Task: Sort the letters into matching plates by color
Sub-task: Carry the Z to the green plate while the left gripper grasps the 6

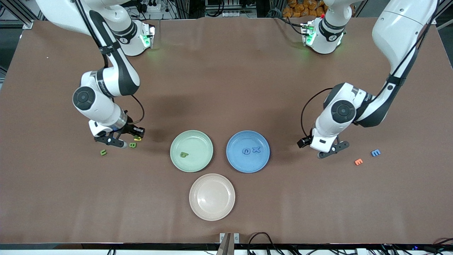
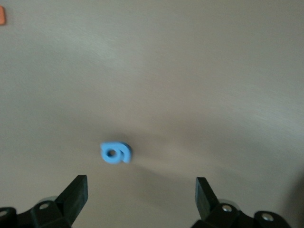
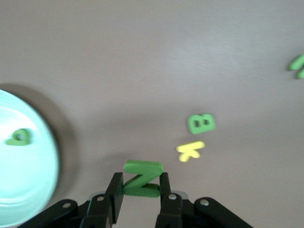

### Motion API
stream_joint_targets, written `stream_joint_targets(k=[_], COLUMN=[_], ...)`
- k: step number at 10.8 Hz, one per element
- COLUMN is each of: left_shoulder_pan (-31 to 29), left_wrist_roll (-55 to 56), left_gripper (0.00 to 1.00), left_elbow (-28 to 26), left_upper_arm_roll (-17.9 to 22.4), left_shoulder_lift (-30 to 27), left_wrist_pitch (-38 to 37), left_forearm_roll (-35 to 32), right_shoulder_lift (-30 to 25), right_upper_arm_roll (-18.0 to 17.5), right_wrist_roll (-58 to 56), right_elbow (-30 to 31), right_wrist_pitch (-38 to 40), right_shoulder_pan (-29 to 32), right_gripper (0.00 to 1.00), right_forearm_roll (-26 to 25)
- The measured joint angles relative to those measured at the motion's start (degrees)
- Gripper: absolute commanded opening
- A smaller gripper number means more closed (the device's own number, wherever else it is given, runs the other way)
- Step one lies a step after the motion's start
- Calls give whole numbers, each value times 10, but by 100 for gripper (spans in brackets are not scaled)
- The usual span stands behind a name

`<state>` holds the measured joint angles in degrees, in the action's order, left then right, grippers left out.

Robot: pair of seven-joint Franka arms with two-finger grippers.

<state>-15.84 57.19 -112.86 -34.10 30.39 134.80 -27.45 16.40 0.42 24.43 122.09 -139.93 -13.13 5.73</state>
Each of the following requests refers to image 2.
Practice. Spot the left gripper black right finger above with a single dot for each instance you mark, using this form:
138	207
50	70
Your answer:
209	206

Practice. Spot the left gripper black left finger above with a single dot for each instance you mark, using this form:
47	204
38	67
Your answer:
71	204

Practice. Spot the blue foam digit six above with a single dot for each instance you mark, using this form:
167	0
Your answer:
126	152

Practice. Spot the orange foam letter E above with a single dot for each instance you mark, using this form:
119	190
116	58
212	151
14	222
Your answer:
2	15

